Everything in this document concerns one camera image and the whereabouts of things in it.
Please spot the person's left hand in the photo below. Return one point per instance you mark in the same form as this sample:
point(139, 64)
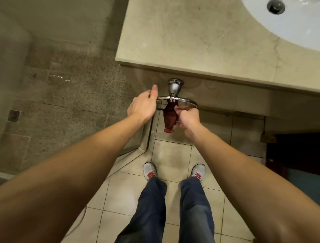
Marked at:
point(141, 105)

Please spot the person's right hand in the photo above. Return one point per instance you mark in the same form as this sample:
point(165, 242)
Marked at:
point(190, 120)

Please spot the person's right fingers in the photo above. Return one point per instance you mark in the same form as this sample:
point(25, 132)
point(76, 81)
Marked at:
point(181, 112)

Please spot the person's left thumb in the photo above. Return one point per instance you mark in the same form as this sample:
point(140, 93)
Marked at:
point(154, 91)

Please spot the dark red cloth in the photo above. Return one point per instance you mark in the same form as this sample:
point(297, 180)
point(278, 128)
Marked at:
point(170, 119)

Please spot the person's right forearm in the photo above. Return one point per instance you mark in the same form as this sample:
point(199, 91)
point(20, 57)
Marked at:
point(240, 180)

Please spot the person's left forearm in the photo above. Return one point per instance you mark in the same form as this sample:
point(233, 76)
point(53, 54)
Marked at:
point(75, 170)

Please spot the person's right grey sneaker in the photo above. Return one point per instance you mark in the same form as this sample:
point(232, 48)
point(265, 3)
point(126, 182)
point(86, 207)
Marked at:
point(198, 171)

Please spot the person's grey sneaker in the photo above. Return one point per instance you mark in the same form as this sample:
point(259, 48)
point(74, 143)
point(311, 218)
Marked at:
point(149, 170)
point(198, 171)

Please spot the person's left grey sneaker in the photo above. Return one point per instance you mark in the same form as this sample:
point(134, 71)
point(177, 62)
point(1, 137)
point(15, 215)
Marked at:
point(149, 170)

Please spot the beige marble vanity counter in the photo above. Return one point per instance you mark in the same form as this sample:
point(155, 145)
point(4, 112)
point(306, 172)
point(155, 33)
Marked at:
point(200, 37)

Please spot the blue jeans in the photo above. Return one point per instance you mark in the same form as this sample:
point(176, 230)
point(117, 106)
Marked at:
point(150, 212)

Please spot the dark wooden cabinet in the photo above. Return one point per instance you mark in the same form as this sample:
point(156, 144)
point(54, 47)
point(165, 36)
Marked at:
point(295, 152)

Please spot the chrome sink drain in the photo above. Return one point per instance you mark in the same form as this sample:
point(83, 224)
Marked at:
point(275, 6)

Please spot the square metal floor drain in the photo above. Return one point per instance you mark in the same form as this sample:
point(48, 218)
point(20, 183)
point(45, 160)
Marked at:
point(14, 116)

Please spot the white sink basin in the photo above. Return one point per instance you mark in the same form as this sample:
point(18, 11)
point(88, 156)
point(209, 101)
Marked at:
point(295, 25)

